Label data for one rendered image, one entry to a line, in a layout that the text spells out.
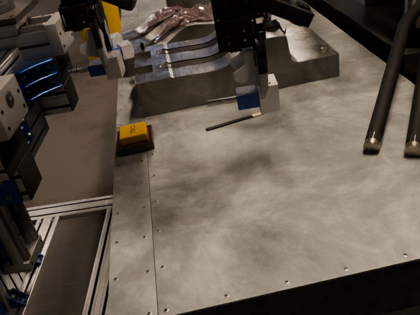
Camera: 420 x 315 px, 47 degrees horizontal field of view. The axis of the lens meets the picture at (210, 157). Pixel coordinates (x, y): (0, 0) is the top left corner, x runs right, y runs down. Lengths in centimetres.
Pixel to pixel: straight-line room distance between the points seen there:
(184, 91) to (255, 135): 24
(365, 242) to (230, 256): 20
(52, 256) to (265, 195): 112
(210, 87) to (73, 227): 95
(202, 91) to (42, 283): 90
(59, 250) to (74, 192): 72
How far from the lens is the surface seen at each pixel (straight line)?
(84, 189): 252
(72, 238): 188
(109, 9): 394
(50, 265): 180
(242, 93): 88
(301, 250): 75
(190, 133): 108
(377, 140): 94
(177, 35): 149
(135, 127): 108
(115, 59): 116
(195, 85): 117
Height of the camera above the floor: 132
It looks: 32 degrees down
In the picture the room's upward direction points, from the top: 11 degrees counter-clockwise
